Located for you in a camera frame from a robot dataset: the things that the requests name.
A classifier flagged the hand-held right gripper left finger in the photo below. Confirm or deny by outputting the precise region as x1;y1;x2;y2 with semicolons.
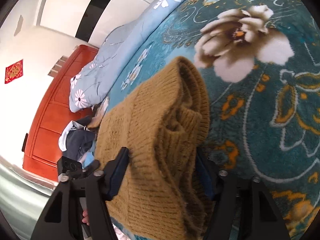
30;147;130;240

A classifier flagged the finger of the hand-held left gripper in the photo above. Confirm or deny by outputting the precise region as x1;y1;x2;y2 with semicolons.
82;160;101;178

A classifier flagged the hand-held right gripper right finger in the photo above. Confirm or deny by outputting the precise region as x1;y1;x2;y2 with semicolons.
196;152;290;240

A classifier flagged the olive yellow knit sweater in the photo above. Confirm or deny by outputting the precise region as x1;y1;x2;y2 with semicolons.
94;56;210;240

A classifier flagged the light blue garment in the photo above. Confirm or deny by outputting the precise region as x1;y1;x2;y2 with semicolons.
80;140;99;168

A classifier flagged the dark navy garment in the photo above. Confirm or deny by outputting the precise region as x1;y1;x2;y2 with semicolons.
62;116;97;160

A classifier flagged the orange wooden headboard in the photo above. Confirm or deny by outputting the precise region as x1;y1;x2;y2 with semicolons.
22;44;100;180

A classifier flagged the pale green curtain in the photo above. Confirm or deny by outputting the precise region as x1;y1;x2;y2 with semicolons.
0;155;58;240

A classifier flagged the light blue floral quilt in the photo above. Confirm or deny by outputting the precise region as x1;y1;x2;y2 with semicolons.
69;0;213;113

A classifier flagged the white wardrobe with black stripe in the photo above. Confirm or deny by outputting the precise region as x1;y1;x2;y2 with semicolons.
15;0;183;48

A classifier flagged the wall switch panel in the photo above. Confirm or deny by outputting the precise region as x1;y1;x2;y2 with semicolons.
47;55;68;77

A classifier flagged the red wall decoration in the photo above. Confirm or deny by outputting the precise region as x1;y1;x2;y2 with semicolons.
4;59;24;84

